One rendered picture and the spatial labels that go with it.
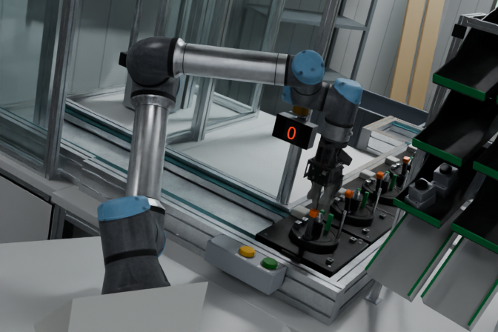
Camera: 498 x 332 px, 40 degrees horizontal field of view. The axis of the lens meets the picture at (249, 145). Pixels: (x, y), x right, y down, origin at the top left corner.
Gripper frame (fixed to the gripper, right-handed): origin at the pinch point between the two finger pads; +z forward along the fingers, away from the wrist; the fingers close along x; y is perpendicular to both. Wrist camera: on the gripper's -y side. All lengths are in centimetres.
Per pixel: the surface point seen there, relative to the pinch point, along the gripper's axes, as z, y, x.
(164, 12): -32, -17, -75
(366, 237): 11.5, -17.9, 9.9
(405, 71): 41, -402, -112
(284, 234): 11.5, 2.4, -6.7
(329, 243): 9.5, -0.7, 5.6
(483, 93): -44, 7, 33
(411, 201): -13.5, 5.3, 24.7
